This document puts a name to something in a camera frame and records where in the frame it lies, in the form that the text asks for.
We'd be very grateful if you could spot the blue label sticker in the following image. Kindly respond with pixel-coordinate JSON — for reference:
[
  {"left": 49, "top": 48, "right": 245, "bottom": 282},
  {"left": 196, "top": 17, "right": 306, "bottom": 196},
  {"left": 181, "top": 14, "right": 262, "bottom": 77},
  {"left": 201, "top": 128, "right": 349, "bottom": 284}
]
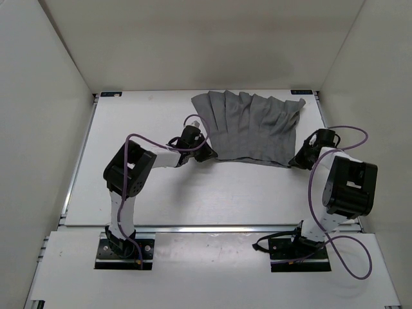
[
  {"left": 100, "top": 91, "right": 122, "bottom": 97},
  {"left": 290, "top": 89, "right": 313, "bottom": 95}
]

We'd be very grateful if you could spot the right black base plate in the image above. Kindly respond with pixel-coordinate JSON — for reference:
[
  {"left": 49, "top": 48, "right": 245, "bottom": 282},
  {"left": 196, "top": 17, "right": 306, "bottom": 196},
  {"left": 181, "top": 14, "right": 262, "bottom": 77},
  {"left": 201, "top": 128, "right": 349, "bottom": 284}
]
[{"left": 252, "top": 230, "right": 332, "bottom": 273}]

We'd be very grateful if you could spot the right blue label sticker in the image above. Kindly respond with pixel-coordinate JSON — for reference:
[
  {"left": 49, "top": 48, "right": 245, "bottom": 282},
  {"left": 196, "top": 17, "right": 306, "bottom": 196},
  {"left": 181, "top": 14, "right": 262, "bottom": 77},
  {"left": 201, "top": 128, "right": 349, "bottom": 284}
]
[{"left": 290, "top": 89, "right": 313, "bottom": 95}]

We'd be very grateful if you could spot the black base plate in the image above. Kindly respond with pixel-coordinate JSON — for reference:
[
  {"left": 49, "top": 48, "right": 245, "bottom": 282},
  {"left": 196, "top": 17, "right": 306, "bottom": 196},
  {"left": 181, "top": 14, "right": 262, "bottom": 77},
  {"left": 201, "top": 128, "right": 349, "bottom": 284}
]
[
  {"left": 94, "top": 232, "right": 155, "bottom": 271},
  {"left": 252, "top": 230, "right": 332, "bottom": 273}
]

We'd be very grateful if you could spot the left blue label sticker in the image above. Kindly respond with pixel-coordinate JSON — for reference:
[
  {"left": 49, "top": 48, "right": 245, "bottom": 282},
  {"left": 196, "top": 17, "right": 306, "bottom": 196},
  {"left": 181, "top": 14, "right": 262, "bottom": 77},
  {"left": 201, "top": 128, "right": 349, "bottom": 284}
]
[{"left": 100, "top": 91, "right": 122, "bottom": 97}]

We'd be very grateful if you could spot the grey pleated skirt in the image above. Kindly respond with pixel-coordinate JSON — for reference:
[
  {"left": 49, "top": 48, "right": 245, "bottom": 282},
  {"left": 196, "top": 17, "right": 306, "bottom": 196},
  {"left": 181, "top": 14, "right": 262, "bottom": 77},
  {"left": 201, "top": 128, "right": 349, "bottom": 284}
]
[{"left": 191, "top": 91, "right": 306, "bottom": 168}]

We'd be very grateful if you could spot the aluminium table rail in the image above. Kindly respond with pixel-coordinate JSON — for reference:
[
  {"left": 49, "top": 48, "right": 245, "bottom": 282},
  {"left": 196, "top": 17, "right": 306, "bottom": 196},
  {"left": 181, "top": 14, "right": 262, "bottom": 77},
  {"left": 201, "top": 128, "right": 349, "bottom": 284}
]
[{"left": 135, "top": 225, "right": 296, "bottom": 234}]

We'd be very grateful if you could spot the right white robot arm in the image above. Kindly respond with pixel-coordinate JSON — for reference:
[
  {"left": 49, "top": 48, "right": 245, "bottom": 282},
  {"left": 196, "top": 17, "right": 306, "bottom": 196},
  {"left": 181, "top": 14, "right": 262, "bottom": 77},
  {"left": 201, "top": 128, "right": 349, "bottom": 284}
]
[{"left": 288, "top": 129, "right": 378, "bottom": 258}]

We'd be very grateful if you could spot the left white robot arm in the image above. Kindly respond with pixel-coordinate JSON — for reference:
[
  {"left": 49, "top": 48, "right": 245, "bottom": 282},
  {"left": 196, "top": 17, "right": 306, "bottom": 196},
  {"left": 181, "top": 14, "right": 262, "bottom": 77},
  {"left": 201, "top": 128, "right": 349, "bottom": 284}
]
[{"left": 103, "top": 124, "right": 218, "bottom": 264}]

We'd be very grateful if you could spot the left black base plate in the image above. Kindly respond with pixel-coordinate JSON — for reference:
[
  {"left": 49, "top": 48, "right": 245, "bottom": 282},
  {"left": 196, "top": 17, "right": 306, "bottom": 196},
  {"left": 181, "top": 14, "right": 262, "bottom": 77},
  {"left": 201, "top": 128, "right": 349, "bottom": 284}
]
[{"left": 94, "top": 232, "right": 155, "bottom": 271}]

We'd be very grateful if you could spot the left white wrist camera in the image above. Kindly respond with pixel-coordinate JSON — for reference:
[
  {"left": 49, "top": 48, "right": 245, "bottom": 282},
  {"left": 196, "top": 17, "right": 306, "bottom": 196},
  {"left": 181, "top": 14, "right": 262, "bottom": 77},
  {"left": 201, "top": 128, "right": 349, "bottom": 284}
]
[{"left": 191, "top": 120, "right": 200, "bottom": 129}]

